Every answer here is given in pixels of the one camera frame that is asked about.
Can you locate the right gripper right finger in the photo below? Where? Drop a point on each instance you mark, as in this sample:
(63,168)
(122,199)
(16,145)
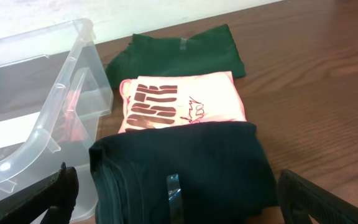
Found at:
(302,201)

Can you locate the pink printed t-shirt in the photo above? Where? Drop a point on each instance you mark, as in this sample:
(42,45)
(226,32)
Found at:
(161,102)

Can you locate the white label in bin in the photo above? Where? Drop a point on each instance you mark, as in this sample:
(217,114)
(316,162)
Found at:
(17,130)

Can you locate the green t-shirt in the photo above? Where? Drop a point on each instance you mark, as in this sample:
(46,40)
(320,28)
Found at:
(213,50)

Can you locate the clear plastic storage bin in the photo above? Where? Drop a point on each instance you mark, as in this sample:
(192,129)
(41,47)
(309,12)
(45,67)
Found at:
(53,91)

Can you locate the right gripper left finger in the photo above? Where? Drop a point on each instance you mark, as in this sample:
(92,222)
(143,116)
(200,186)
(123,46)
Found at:
(54,197)

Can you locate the dark teal folded garment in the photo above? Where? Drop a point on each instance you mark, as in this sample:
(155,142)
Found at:
(223,173)

